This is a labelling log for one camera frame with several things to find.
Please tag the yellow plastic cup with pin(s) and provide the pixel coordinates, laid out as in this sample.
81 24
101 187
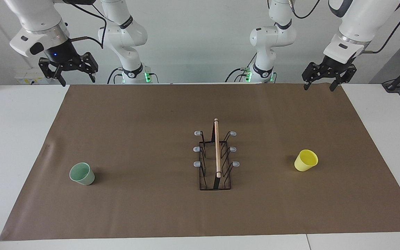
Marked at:
306 160

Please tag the white power socket box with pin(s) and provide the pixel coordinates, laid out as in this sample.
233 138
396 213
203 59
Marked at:
26 77

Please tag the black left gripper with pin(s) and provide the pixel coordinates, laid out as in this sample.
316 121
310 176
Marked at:
337 66

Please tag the brown paper mat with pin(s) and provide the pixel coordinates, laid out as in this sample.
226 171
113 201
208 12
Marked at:
134 146

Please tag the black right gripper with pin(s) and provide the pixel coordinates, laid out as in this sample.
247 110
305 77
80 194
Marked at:
63 55

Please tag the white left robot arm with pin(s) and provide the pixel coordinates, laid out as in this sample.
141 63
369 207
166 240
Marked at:
363 24

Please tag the pale green plastic cup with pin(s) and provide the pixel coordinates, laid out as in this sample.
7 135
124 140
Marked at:
82 174

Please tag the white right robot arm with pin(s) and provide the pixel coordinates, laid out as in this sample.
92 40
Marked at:
36 21

